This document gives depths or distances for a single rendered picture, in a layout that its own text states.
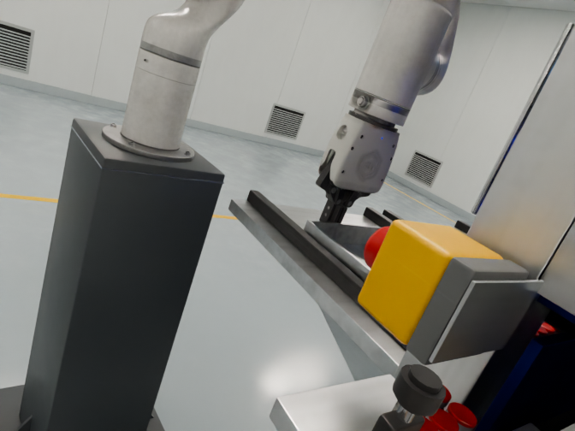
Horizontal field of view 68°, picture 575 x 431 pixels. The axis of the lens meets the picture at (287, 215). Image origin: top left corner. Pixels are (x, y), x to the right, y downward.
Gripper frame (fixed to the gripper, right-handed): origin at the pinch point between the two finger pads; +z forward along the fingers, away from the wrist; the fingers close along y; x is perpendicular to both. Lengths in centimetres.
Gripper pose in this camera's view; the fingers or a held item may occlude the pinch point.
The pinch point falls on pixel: (333, 214)
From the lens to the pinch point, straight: 66.7
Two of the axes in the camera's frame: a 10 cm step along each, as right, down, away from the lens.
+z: -3.5, 8.8, 3.2
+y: 7.9, 0.9, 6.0
